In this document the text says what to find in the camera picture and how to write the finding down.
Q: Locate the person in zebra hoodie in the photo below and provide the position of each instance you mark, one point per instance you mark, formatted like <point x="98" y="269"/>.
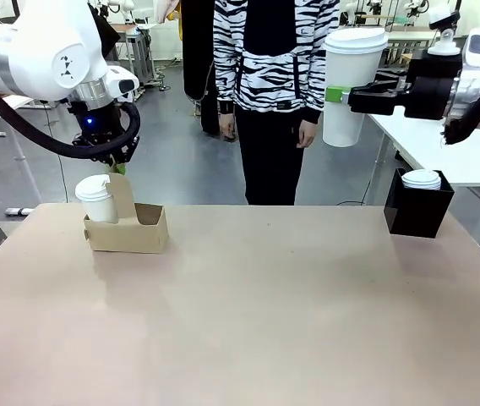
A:
<point x="269" y="84"/>

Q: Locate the large white table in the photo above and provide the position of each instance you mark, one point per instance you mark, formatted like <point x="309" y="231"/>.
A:
<point x="447" y="148"/>

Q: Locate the long white background workbench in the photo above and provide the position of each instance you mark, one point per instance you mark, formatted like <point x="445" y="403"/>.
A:
<point x="407" y="38"/>

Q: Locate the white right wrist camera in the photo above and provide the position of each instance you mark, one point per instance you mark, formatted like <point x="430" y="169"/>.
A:
<point x="445" y="29"/>

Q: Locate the tall white lidded paper cup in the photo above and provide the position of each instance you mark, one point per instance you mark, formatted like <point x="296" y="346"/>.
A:
<point x="350" y="63"/>

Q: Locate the small white lidded paper cup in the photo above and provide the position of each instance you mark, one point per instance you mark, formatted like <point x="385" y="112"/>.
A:
<point x="96" y="207"/>

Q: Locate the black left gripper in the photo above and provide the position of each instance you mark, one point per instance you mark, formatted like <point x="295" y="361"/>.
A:
<point x="100" y="127"/>

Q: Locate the background desk with white legs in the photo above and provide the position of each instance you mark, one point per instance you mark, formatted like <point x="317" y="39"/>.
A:
<point x="138" y="38"/>

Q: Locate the black open box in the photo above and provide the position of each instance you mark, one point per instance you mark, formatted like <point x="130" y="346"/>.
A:
<point x="417" y="211"/>

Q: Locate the person's left hand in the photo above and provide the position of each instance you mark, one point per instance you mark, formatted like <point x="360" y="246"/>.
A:
<point x="307" y="133"/>

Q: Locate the brown cardboard cup carrier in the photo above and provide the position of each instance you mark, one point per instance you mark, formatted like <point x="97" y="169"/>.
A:
<point x="130" y="239"/>

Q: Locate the person's left forearm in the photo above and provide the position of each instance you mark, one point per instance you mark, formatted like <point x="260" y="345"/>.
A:
<point x="314" y="105"/>

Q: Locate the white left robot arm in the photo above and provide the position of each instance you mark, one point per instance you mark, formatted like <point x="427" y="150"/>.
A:
<point x="41" y="51"/>

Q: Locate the white lidded cup stack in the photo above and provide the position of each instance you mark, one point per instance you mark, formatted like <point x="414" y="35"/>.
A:
<point x="421" y="181"/>

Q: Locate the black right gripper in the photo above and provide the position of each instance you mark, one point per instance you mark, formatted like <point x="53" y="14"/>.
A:
<point x="432" y="86"/>

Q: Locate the person in black coat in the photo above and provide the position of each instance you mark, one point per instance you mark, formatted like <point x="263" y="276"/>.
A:
<point x="198" y="63"/>

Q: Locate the black jacket on chair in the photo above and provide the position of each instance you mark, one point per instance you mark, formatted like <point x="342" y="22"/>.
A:
<point x="109" y="36"/>

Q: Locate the person's right hand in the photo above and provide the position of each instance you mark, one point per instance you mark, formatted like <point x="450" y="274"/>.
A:
<point x="228" y="127"/>

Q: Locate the hand of black-coated person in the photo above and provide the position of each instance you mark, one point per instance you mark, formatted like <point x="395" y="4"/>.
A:
<point x="167" y="9"/>

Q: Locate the person's right forearm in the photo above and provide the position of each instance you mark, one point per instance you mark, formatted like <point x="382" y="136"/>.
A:
<point x="225" y="89"/>

